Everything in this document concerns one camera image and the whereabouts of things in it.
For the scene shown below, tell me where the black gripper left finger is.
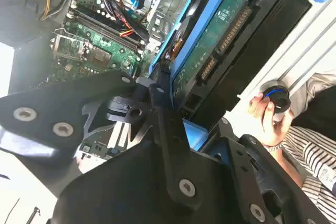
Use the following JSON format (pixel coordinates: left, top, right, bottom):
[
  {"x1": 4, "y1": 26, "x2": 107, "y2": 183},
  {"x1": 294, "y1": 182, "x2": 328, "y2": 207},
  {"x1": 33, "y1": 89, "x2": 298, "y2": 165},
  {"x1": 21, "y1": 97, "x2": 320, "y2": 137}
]
[{"x1": 0, "y1": 65, "x2": 203, "y2": 210}]

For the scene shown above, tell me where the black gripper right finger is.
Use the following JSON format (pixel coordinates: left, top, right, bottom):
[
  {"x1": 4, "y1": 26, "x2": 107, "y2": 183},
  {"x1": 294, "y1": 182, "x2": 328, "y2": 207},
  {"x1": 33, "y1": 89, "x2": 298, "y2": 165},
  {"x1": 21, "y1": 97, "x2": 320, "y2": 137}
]
[{"x1": 199, "y1": 118, "x2": 331, "y2": 224}]

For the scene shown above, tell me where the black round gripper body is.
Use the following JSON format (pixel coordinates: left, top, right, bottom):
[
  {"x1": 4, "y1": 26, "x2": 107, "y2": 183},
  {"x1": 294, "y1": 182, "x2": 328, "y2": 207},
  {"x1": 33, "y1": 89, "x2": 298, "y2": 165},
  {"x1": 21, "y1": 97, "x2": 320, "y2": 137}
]
[{"x1": 48, "y1": 140, "x2": 279, "y2": 224}]

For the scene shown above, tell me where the round black tool blue ring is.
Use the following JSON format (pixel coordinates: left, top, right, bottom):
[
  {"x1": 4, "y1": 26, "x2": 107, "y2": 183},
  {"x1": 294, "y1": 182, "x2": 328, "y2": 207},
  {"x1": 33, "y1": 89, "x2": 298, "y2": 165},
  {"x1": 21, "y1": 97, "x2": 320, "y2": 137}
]
[{"x1": 258, "y1": 79, "x2": 292, "y2": 116}]

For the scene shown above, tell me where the hard disk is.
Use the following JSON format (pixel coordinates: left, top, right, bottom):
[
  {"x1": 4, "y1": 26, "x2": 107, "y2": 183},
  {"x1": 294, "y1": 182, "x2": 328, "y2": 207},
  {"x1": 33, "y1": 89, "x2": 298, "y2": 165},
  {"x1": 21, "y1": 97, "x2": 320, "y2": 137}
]
[{"x1": 148, "y1": 0, "x2": 336, "y2": 154}]

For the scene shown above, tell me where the person's hand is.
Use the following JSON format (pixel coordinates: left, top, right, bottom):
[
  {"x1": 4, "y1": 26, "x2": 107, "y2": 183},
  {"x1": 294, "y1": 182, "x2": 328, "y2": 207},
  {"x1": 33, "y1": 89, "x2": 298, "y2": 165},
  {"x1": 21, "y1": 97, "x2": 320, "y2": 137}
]
[{"x1": 248, "y1": 94, "x2": 296, "y2": 148}]

